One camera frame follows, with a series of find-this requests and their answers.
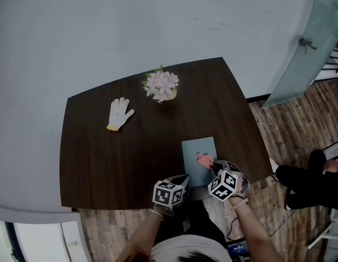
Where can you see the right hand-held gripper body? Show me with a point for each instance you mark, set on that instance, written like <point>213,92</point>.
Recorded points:
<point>222,187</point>

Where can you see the frosted glass door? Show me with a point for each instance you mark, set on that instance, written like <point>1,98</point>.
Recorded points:
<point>305,64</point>

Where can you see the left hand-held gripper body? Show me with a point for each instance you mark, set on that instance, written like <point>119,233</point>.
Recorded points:
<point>164,194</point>

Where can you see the blue-grey notebook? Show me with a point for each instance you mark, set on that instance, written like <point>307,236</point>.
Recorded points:
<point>194,160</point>

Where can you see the person's right forearm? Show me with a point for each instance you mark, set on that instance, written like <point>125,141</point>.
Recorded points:
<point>256,233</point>

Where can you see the person's black trousers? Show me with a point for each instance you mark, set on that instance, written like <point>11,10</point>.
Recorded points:
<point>198,220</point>

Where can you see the pink flowers in cream pot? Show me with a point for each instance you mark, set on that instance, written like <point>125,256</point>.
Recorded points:
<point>160,84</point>

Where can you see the person's left forearm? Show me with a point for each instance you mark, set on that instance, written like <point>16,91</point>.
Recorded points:
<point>142,239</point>

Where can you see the pink bangle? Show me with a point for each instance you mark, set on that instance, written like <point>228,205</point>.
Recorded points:
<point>239,205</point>

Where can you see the window with dark frame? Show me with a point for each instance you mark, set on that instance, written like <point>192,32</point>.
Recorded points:
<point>37,241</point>

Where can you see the person's beige shirt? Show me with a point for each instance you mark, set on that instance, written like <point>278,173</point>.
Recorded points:
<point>188,248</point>

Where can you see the tablet with lit screen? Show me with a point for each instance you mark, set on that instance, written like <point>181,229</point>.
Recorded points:
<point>238,251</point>

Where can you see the white work glove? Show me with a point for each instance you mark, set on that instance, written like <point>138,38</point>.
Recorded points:
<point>119,113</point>

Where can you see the person's right hand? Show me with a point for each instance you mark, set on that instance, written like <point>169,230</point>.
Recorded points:
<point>239,185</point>

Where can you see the pink cloth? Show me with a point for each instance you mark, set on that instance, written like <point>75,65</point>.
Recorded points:
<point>204,160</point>

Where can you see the white shelf with black bars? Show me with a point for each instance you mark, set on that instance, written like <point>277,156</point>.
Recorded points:
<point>332,64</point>

